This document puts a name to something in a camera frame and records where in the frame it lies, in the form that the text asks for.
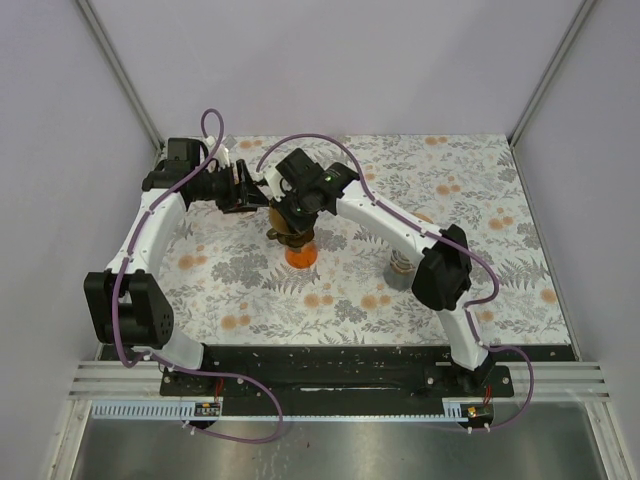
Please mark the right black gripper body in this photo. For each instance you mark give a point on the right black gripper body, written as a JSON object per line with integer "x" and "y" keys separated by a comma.
{"x": 297, "y": 212}

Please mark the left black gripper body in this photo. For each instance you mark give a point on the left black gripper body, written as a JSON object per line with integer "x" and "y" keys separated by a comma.
{"x": 219, "y": 187}

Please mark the dark green dripper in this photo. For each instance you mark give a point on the dark green dripper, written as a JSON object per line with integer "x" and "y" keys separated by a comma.
{"x": 291, "y": 240}

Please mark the glass of orange liquid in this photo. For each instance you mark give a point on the glass of orange liquid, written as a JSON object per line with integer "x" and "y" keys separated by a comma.
{"x": 303, "y": 257}

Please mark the glass coffee carafe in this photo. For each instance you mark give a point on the glass coffee carafe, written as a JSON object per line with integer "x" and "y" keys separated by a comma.
{"x": 399, "y": 272}

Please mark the brown paper coffee filter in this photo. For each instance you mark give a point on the brown paper coffee filter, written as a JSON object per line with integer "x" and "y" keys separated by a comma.
{"x": 423, "y": 217}

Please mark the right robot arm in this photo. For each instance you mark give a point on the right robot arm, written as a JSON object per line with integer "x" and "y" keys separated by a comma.
{"x": 302, "y": 189}

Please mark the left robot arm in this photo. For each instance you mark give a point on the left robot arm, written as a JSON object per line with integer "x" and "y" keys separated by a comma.
{"x": 128, "y": 308}

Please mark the floral tablecloth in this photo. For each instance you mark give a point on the floral tablecloth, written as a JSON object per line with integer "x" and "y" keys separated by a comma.
{"x": 229, "y": 284}

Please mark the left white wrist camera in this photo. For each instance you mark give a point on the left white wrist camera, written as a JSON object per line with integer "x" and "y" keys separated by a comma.
{"x": 220, "y": 158}

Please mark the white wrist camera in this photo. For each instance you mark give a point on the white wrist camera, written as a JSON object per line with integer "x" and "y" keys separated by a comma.
{"x": 220, "y": 158}
{"x": 276, "y": 183}

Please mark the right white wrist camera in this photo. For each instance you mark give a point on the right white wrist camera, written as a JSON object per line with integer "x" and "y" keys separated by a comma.
{"x": 276, "y": 183}

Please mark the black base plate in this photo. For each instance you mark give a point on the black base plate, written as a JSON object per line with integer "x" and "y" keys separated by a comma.
{"x": 414, "y": 369}

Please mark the white slotted cable duct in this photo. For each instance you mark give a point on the white slotted cable duct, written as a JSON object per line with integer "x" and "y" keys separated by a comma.
{"x": 184, "y": 410}

